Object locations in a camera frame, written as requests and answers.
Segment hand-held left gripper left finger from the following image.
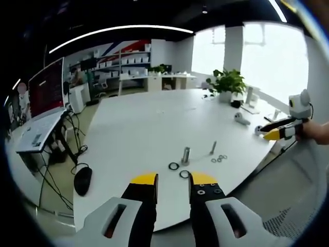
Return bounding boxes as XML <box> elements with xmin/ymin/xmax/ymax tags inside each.
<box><xmin>74</xmin><ymin>171</ymin><xmax>159</xmax><ymax>247</ymax></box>

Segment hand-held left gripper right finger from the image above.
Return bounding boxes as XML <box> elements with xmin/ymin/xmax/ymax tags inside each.
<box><xmin>189</xmin><ymin>171</ymin><xmax>273</xmax><ymax>247</ymax></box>

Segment thick metal threaded stud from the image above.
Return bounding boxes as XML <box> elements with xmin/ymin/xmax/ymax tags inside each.
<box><xmin>180</xmin><ymin>146</ymin><xmax>191</xmax><ymax>166</ymax></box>

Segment person's right hand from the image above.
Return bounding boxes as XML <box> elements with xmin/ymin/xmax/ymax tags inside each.
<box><xmin>295</xmin><ymin>119</ymin><xmax>329</xmax><ymax>145</ymax></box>

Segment white desktop stand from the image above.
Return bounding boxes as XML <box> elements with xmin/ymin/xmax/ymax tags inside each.
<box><xmin>240</xmin><ymin>86</ymin><xmax>261</xmax><ymax>114</ymax></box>

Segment black computer mouse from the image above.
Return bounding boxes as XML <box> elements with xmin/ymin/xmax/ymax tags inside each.
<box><xmin>74</xmin><ymin>166</ymin><xmax>93</xmax><ymax>197</ymax></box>

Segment grey mesh chair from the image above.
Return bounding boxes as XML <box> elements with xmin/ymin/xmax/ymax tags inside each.
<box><xmin>226</xmin><ymin>140</ymin><xmax>329</xmax><ymax>247</ymax></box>

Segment green potted plant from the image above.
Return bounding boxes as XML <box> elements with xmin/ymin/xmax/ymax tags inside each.
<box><xmin>206</xmin><ymin>68</ymin><xmax>248</xmax><ymax>103</ymax></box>

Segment white low cabinet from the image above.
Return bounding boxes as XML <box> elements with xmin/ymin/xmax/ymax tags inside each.
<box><xmin>146</xmin><ymin>73</ymin><xmax>197</xmax><ymax>92</ymax></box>

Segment white rolling cabinet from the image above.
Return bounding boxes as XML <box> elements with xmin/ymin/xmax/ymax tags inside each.
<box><xmin>68</xmin><ymin>83</ymin><xmax>92</xmax><ymax>114</ymax></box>

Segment white side desk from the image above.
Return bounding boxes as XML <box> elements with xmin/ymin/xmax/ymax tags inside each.
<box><xmin>15</xmin><ymin>110</ymin><xmax>68</xmax><ymax>155</ymax></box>

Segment white storage shelving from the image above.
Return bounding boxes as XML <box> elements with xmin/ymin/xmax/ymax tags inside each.
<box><xmin>90</xmin><ymin>50</ymin><xmax>152</xmax><ymax>91</ymax></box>

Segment large dark display screen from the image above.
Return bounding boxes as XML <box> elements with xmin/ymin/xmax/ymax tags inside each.
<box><xmin>27</xmin><ymin>57</ymin><xmax>65</xmax><ymax>118</ymax></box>

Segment curved ceiling light strip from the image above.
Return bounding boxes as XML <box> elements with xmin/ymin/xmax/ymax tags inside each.
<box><xmin>48</xmin><ymin>25</ymin><xmax>194</xmax><ymax>55</ymax></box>

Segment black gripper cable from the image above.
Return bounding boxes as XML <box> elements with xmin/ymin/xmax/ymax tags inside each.
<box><xmin>279</xmin><ymin>138</ymin><xmax>299</xmax><ymax>156</ymax></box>

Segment black floor cables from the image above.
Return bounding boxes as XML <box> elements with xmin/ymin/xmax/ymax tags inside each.
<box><xmin>35</xmin><ymin>113</ymin><xmax>89</xmax><ymax>214</ymax></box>

